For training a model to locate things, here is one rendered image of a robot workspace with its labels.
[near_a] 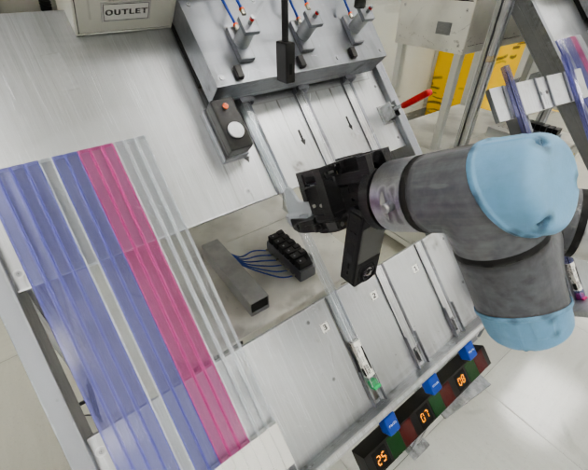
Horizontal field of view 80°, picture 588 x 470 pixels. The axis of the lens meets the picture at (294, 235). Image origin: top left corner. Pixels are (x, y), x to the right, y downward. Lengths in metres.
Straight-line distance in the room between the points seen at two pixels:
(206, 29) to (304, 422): 0.57
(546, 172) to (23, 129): 0.53
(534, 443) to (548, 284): 1.27
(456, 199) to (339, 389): 0.38
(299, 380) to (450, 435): 0.99
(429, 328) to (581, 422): 1.08
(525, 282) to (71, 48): 0.58
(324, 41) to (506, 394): 1.39
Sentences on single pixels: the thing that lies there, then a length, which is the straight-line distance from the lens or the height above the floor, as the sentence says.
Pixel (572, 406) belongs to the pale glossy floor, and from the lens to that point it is 1.74.
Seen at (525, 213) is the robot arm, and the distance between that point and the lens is 0.28.
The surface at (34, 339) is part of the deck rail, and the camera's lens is 0.48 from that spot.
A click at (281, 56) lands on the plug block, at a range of 0.47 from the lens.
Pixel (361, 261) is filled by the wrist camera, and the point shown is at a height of 0.99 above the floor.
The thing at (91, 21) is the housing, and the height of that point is 1.21.
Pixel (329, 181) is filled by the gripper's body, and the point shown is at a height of 1.07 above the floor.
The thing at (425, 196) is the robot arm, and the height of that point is 1.12.
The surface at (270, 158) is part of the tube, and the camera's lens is 0.55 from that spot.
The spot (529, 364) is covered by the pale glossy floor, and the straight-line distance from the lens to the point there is 1.77.
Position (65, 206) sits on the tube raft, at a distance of 0.49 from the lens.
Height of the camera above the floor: 1.28
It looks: 38 degrees down
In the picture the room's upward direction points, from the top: straight up
